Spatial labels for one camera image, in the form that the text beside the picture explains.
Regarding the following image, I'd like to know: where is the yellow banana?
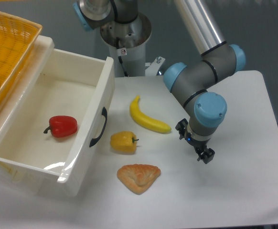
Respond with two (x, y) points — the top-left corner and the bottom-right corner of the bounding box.
(129, 95), (171, 134)

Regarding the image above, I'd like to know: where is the white drawer cabinet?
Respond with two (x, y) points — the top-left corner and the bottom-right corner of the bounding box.
(0, 35), (54, 179)

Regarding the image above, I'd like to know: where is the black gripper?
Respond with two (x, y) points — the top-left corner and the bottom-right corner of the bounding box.
(175, 118), (215, 164)

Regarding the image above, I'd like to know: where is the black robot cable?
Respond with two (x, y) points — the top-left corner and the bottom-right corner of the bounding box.
(116, 37), (130, 77)

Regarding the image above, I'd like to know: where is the red bell pepper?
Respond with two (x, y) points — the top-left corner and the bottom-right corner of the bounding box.
(43, 115), (78, 138)

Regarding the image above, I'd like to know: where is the yellow woven basket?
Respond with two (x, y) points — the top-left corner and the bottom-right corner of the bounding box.
(0, 11), (43, 106)

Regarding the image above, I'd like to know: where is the yellow bell pepper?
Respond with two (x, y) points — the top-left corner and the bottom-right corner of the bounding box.
(110, 131), (139, 154)

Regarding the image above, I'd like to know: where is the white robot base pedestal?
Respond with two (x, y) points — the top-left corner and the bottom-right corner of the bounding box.
(100, 12), (151, 77)

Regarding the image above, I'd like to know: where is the brown triangular pastry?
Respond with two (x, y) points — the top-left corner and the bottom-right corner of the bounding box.
(117, 164), (161, 195)

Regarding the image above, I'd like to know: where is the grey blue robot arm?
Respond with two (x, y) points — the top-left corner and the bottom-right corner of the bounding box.
(73, 0), (246, 163)

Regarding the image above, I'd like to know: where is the white drawer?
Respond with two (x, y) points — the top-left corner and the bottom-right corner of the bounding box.
(0, 47), (116, 198)

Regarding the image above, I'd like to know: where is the white metal mounting bracket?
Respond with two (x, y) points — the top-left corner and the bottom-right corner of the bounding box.
(145, 56), (166, 76)

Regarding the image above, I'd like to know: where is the black top drawer handle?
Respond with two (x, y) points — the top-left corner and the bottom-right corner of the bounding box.
(89, 107), (108, 147)

